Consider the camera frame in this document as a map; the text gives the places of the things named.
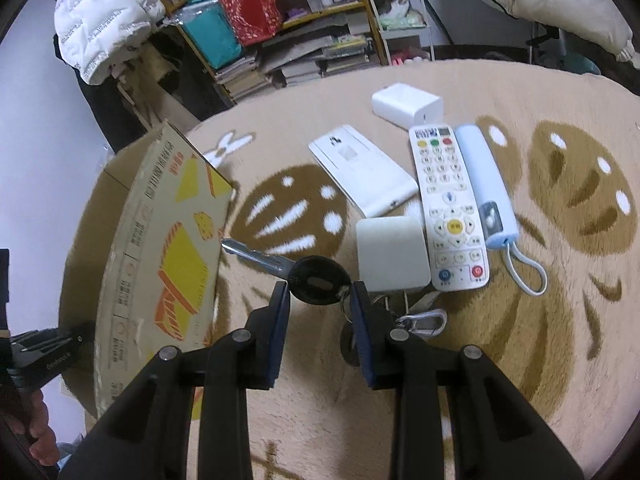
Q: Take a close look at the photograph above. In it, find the stack of worn books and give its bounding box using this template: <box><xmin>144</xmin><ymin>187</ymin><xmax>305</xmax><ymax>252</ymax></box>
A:
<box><xmin>215</xmin><ymin>55</ymin><xmax>273</xmax><ymax>103</ymax></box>

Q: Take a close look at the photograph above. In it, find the white square case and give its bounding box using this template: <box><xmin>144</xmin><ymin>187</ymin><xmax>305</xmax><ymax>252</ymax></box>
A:
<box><xmin>355</xmin><ymin>216</ymin><xmax>432</xmax><ymax>293</ymax></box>

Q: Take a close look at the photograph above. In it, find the pile of magazines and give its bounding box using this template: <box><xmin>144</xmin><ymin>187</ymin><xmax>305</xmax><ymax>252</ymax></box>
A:
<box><xmin>260</xmin><ymin>22</ymin><xmax>381</xmax><ymax>88</ymax></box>

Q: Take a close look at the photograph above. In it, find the green tissue pack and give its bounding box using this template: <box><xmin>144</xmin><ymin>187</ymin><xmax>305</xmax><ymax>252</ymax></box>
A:
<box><xmin>378</xmin><ymin>11</ymin><xmax>426</xmax><ymax>31</ymax></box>

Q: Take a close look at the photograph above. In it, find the white remote control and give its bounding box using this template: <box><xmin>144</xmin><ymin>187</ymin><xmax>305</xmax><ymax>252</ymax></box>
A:
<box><xmin>408</xmin><ymin>122</ymin><xmax>491</xmax><ymax>292</ymax></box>

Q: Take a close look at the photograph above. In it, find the red patterned gift bag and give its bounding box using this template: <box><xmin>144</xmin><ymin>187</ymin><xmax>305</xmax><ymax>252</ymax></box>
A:
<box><xmin>217</xmin><ymin>0</ymin><xmax>283</xmax><ymax>46</ymax></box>

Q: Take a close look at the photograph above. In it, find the wooden shelf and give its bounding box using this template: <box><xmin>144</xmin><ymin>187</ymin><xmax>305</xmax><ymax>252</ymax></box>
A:
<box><xmin>140</xmin><ymin>0</ymin><xmax>391</xmax><ymax>106</ymax></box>

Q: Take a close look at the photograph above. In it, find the key bunch with black heads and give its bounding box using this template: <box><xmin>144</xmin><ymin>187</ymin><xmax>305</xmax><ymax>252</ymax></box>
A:
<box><xmin>221</xmin><ymin>238</ymin><xmax>447</xmax><ymax>367</ymax></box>

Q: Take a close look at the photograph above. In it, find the beige hanging coat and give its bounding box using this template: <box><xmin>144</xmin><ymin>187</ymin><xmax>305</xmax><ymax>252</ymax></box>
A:
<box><xmin>117</xmin><ymin>42</ymin><xmax>201</xmax><ymax>133</ymax></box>

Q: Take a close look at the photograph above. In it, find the teal bag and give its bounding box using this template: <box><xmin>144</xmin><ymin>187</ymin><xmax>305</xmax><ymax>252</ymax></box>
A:
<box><xmin>177</xmin><ymin>0</ymin><xmax>243</xmax><ymax>71</ymax></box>

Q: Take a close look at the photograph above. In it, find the white puffer jacket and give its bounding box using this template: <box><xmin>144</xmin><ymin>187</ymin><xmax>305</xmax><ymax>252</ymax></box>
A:
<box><xmin>52</xmin><ymin>0</ymin><xmax>168</xmax><ymax>86</ymax></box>

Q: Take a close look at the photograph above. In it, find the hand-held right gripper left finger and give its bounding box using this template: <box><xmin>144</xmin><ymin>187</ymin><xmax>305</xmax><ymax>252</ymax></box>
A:
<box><xmin>59</xmin><ymin>280</ymin><xmax>292</xmax><ymax>480</ymax></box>

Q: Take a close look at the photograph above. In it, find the person's left hand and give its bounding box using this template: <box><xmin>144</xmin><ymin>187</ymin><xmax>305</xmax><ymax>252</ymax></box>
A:
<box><xmin>22</xmin><ymin>387</ymin><xmax>62</xmax><ymax>467</ymax></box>

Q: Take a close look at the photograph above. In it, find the white trolley cart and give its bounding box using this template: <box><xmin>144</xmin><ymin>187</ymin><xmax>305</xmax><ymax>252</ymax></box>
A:
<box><xmin>357</xmin><ymin>0</ymin><xmax>436</xmax><ymax>64</ymax></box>

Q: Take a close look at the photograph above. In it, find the green bag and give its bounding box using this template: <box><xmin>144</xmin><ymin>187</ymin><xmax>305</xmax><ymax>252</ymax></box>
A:
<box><xmin>555</xmin><ymin>35</ymin><xmax>603</xmax><ymax>75</ymax></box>

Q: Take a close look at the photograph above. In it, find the white smartphone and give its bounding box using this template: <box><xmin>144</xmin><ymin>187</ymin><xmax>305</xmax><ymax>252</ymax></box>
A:
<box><xmin>308</xmin><ymin>124</ymin><xmax>420</xmax><ymax>218</ymax></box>

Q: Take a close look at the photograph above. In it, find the white wall charger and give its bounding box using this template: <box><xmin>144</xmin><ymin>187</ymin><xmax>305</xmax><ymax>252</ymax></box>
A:
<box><xmin>371</xmin><ymin>82</ymin><xmax>444</xmax><ymax>127</ymax></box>

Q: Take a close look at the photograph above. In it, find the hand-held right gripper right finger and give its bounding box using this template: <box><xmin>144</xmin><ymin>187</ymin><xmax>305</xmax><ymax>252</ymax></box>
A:
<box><xmin>349</xmin><ymin>281</ymin><xmax>586</xmax><ymax>480</ymax></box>

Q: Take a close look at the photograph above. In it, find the light blue power bank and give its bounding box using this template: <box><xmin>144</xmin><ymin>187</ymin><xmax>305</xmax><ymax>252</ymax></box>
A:
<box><xmin>454</xmin><ymin>124</ymin><xmax>548</xmax><ymax>296</ymax></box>

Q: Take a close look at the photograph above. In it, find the black hanging coat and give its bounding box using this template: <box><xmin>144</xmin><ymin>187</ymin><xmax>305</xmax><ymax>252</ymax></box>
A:
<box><xmin>75</xmin><ymin>60</ymin><xmax>146</xmax><ymax>153</ymax></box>

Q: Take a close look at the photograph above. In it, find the white brown plush toy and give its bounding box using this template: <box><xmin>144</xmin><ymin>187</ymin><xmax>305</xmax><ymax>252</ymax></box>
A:
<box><xmin>377</xmin><ymin>0</ymin><xmax>413</xmax><ymax>18</ymax></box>

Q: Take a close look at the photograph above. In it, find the printed cardboard box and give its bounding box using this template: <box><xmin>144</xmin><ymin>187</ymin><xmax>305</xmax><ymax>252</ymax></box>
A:
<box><xmin>59</xmin><ymin>120</ymin><xmax>236</xmax><ymax>418</ymax></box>

